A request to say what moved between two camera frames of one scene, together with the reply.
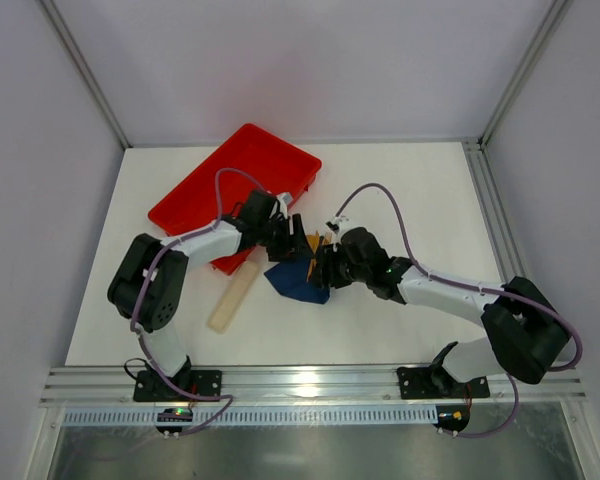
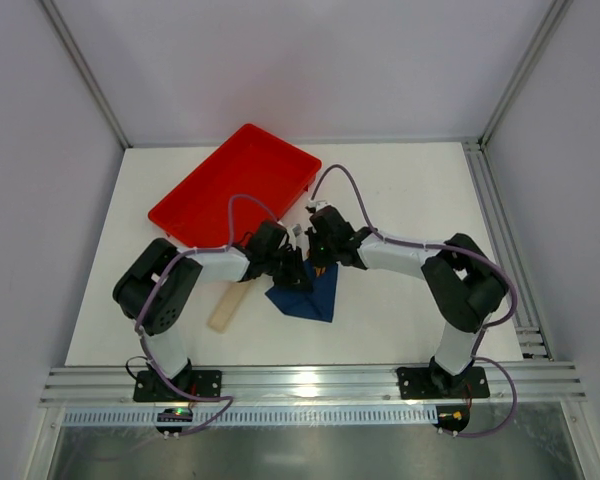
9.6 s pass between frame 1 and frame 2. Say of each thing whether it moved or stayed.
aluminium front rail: stayed
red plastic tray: stayed
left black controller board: stayed
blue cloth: moved
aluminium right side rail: stayed
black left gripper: moved
